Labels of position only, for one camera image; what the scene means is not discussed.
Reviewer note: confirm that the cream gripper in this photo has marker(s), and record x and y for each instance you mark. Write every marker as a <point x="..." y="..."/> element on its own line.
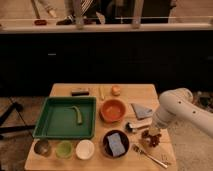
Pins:
<point x="153" y="130"/>

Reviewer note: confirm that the dark grape bunch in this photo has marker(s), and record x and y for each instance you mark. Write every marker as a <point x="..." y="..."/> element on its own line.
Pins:
<point x="152" y="140"/>

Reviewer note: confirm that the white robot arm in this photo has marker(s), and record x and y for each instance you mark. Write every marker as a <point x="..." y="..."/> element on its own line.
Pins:
<point x="178" y="103"/>

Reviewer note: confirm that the grey folded cloth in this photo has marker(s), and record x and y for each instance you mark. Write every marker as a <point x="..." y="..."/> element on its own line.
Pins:
<point x="141" y="112"/>

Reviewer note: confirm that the silver fork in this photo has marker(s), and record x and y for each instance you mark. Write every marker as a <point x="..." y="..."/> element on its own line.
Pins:
<point x="141" y="151"/>

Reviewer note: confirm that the blue sponge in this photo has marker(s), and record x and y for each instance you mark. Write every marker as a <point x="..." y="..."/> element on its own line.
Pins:
<point x="115" y="144"/>

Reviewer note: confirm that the orange bowl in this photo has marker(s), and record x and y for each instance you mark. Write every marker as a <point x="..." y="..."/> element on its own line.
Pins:
<point x="112" y="110"/>

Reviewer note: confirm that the dark plate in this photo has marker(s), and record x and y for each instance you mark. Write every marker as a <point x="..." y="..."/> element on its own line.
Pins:
<point x="124" y="140"/>

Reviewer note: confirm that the small orange fruit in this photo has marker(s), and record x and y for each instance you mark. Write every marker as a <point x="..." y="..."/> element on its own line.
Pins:
<point x="115" y="90"/>

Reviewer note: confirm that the yellow stick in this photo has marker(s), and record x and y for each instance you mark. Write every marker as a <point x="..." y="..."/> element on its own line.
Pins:
<point x="101" y="93"/>

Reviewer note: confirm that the white cup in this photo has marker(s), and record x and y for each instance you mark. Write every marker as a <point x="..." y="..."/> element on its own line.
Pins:
<point x="85" y="149"/>

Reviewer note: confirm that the green okra pod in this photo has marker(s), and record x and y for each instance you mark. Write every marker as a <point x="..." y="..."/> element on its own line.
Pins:
<point x="78" y="114"/>

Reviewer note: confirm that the green cup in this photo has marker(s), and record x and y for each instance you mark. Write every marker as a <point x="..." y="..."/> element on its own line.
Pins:
<point x="64" y="149"/>

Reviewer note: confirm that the green plastic tray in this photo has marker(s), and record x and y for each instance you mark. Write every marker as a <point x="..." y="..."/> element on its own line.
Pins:
<point x="58" y="121"/>

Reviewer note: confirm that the metal cup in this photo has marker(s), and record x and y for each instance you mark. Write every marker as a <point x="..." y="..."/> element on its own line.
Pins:
<point x="42" y="147"/>

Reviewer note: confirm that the black tripod legs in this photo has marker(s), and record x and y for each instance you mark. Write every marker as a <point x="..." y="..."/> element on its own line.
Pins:
<point x="11" y="112"/>

